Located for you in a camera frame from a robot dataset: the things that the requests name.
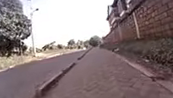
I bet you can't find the row of distant trees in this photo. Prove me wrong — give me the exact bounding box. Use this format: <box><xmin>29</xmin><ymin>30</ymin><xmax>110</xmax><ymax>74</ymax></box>
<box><xmin>26</xmin><ymin>32</ymin><xmax>104</xmax><ymax>60</ymax></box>

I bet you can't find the red brick path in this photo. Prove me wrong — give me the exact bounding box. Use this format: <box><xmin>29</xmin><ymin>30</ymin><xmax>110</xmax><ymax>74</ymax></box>
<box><xmin>9</xmin><ymin>34</ymin><xmax>173</xmax><ymax>98</ymax></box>

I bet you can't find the concrete kerb divider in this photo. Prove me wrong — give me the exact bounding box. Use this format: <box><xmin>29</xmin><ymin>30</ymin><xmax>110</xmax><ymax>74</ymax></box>
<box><xmin>29</xmin><ymin>47</ymin><xmax>101</xmax><ymax>98</ymax></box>

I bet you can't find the street lamp pole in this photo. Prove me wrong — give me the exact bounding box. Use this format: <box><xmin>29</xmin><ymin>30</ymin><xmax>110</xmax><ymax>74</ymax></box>
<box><xmin>24</xmin><ymin>0</ymin><xmax>47</xmax><ymax>58</ymax></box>

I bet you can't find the pale path edge kerb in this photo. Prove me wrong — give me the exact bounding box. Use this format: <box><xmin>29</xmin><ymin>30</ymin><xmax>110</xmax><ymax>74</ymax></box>
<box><xmin>99</xmin><ymin>34</ymin><xmax>173</xmax><ymax>98</ymax></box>

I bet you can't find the grey asphalt road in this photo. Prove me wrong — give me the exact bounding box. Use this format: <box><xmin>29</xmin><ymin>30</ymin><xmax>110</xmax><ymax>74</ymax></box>
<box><xmin>0</xmin><ymin>49</ymin><xmax>97</xmax><ymax>98</ymax></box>

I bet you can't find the grass and dirt verge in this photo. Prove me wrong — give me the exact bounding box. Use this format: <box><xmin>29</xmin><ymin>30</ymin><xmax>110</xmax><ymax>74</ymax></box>
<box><xmin>100</xmin><ymin>33</ymin><xmax>173</xmax><ymax>98</ymax></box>

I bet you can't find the large green tree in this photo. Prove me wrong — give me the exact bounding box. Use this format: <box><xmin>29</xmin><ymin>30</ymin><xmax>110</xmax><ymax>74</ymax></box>
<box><xmin>0</xmin><ymin>0</ymin><xmax>37</xmax><ymax>59</ymax></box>

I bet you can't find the dry grass verge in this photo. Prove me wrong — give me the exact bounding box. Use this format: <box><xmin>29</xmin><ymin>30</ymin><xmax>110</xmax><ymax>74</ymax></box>
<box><xmin>0</xmin><ymin>43</ymin><xmax>77</xmax><ymax>73</ymax></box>

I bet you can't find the brick boundary wall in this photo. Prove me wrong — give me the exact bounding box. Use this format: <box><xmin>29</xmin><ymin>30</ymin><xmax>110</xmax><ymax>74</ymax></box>
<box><xmin>96</xmin><ymin>0</ymin><xmax>173</xmax><ymax>50</ymax></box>

